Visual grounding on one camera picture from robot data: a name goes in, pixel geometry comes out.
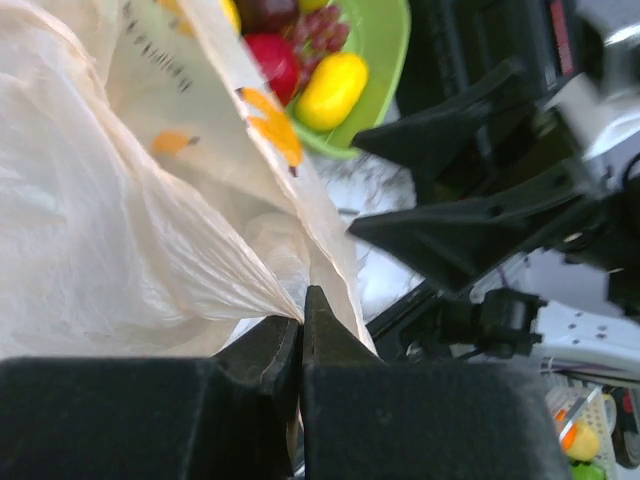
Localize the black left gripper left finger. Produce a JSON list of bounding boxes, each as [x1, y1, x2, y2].
[[1, 317, 299, 479]]

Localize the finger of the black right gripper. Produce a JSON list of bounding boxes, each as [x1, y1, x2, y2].
[[351, 58, 535, 185]]

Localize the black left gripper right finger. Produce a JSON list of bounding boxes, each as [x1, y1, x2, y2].
[[301, 286, 570, 479]]

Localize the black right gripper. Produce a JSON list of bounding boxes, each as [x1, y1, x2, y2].
[[348, 109, 639, 315]]

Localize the green orange fake fruit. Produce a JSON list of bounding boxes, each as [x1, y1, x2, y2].
[[298, 0, 330, 13]]

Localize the dark red fake fruit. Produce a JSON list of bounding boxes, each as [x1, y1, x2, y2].
[[235, 0, 299, 33]]

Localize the translucent orange plastic bag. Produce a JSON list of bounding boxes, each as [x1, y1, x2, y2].
[[1, 1, 372, 358]]

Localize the yellow fake fruit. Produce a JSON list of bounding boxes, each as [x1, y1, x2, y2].
[[219, 0, 242, 34]]

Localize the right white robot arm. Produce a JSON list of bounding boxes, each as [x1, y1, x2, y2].
[[348, 60, 639, 371]]

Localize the yellow fake mango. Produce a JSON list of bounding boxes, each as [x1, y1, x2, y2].
[[294, 52, 369, 132]]

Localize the red fake grapes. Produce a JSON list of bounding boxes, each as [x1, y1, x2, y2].
[[283, 3, 350, 91]]

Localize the black plastic toolbox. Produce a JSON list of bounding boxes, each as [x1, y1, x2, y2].
[[396, 0, 583, 116]]

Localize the green plastic tray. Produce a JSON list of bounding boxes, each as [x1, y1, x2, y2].
[[292, 0, 411, 159]]

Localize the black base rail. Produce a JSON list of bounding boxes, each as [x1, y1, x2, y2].
[[367, 283, 481, 364]]

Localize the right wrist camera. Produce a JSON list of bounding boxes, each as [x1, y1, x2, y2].
[[549, 22, 639, 167]]

